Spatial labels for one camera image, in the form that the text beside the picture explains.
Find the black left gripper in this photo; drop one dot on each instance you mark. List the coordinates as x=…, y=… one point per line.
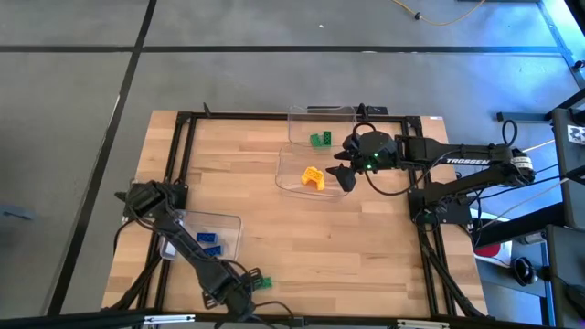
x=237, y=297

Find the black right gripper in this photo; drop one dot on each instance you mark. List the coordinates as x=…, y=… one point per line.
x=372, y=151

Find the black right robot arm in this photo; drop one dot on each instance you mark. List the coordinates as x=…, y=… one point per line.
x=475, y=161

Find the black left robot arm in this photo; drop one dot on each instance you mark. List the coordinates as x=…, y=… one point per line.
x=183, y=237

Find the clear plastic bin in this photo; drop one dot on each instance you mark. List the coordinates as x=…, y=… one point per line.
x=288, y=178
x=228, y=228
x=297, y=125

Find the white bin label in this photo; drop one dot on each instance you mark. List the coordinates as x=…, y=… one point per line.
x=170, y=250

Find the red round item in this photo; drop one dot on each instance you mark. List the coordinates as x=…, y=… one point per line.
x=486, y=250

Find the black metal leg bar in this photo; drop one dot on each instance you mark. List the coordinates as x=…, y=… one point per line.
x=516, y=226

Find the black floor bar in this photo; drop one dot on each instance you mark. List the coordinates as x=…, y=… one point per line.
x=521, y=117

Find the black desk with tag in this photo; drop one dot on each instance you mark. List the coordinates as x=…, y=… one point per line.
x=569, y=183

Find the gray floor object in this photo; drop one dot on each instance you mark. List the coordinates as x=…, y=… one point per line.
x=16, y=213

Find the black white fiducial tag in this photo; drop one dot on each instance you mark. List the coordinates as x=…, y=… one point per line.
x=577, y=134

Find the plain black desk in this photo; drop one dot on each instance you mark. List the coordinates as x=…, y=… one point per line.
x=566, y=274

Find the silver rail bracket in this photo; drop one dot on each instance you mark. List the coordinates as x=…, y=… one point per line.
x=422, y=324
x=169, y=319

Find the black aluminium table frame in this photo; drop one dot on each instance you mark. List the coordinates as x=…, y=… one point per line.
x=228, y=116

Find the black camera rig rail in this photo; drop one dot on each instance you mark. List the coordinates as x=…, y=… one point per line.
x=91, y=320

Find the metal floor rail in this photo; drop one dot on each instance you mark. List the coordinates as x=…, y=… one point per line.
x=555, y=36

